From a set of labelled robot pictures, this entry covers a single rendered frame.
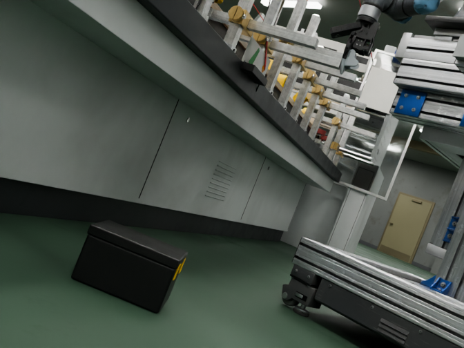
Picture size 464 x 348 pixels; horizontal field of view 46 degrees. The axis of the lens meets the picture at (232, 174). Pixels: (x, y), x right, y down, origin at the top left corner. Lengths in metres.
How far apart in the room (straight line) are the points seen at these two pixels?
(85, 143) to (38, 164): 0.19
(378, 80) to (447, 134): 2.73
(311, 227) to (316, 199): 0.23
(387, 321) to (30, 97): 1.11
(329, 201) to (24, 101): 3.47
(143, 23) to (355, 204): 3.29
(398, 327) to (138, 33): 1.03
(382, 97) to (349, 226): 1.07
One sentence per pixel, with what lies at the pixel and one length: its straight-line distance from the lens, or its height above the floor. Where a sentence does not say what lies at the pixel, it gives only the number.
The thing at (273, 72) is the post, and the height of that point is 0.79.
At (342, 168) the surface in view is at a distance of 4.48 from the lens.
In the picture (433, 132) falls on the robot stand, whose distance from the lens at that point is 1.94.
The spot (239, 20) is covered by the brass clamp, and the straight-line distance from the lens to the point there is 1.83.
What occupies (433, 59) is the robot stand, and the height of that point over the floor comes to 0.91.
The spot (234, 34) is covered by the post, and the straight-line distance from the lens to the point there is 1.84.
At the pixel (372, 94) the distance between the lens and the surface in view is 4.58.
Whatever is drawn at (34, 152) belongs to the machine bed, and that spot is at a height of 0.18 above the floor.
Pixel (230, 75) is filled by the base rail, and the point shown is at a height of 0.63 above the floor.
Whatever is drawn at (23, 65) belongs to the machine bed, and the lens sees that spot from 1.42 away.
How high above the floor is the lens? 0.31
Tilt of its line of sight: 1 degrees up
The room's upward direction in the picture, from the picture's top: 22 degrees clockwise
